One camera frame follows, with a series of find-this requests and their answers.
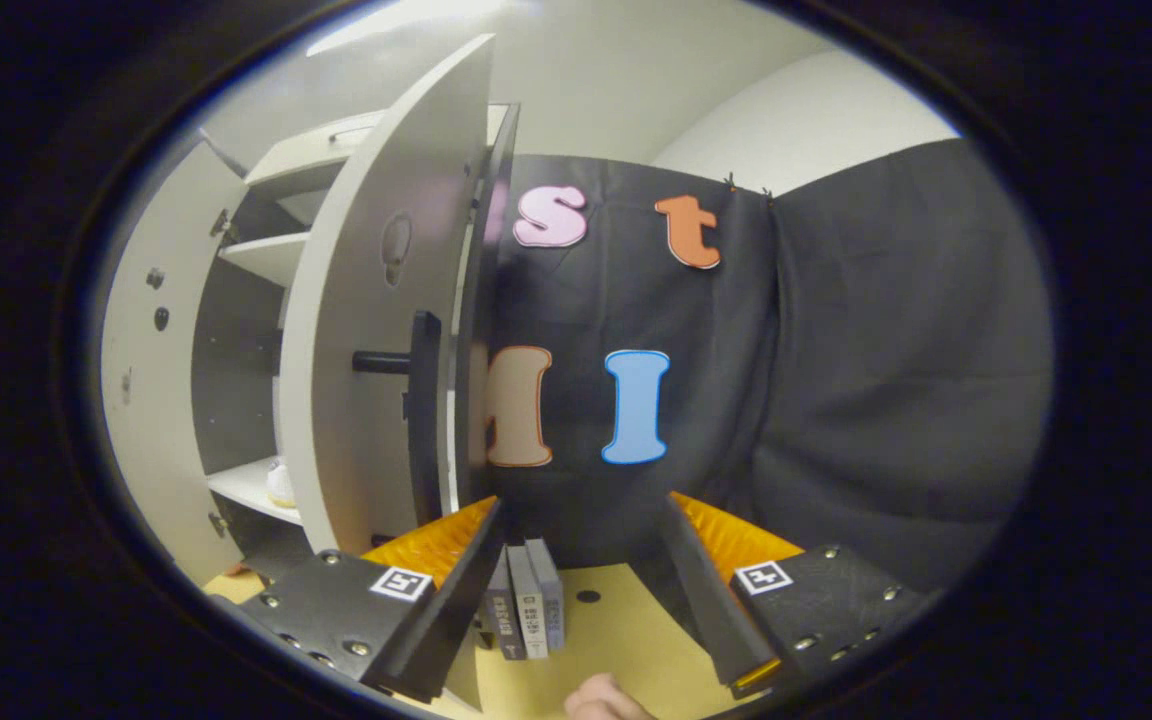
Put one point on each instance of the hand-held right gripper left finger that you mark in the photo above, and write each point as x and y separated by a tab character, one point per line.
451	600

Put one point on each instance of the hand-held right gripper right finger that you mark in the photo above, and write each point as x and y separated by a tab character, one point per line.
706	600

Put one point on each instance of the white shoe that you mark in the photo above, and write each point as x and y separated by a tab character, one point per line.
281	490

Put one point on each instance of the white shoe cabinet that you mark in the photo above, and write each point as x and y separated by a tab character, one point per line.
226	380

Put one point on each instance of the white cabinet door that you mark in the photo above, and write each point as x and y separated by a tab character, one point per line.
146	420
356	250

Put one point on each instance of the white cabinet shelf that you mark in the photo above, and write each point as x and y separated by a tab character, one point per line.
246	485
271	255

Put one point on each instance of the white cabinet drawer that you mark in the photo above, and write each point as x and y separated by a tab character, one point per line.
296	160

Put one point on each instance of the dark book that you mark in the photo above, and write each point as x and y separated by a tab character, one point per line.
501	620

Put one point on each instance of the light grey book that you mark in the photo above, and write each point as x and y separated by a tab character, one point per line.
531	620

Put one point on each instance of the blue grey book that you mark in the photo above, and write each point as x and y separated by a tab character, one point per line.
554	600

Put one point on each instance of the black backdrop cloth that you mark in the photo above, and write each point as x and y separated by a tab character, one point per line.
886	400

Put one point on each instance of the black cloth clip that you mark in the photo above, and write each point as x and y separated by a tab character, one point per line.
748	184

